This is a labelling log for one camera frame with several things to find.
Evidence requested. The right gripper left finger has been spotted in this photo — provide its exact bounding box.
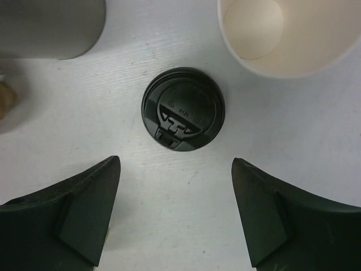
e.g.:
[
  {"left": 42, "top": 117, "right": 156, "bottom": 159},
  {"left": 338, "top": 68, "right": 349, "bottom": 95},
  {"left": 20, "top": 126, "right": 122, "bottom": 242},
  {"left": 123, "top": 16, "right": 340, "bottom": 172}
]
[{"left": 1, "top": 156, "right": 121, "bottom": 270}]

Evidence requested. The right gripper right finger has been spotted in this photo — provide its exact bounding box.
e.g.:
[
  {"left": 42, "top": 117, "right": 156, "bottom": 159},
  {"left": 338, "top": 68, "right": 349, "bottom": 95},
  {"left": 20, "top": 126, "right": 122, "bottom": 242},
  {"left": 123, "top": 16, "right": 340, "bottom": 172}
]
[{"left": 231, "top": 158, "right": 360, "bottom": 270}]

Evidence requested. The black plastic cup lid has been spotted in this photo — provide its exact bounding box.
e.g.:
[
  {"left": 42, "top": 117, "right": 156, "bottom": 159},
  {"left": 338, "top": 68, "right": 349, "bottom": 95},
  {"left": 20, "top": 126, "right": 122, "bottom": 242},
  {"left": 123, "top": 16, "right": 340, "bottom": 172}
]
[{"left": 141, "top": 67, "right": 226, "bottom": 152}]

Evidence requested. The green paper coffee cup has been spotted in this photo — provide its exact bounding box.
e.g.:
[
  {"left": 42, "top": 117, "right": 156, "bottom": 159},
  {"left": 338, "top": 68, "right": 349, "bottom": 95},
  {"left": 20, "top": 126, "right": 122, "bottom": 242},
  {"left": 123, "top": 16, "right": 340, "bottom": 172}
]
[{"left": 217, "top": 1, "right": 360, "bottom": 79}]

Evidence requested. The brown cardboard cup carrier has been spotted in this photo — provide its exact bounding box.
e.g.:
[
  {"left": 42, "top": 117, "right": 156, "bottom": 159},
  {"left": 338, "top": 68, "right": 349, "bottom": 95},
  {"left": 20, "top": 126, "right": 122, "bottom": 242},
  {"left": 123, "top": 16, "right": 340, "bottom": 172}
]
[{"left": 0, "top": 81, "right": 17, "bottom": 119}]

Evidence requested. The grey cylindrical straw holder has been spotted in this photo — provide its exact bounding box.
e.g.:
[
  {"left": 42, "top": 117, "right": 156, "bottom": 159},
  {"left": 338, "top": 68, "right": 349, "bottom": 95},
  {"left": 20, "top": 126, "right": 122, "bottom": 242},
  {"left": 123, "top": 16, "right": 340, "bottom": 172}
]
[{"left": 1, "top": 1, "right": 107, "bottom": 59}]

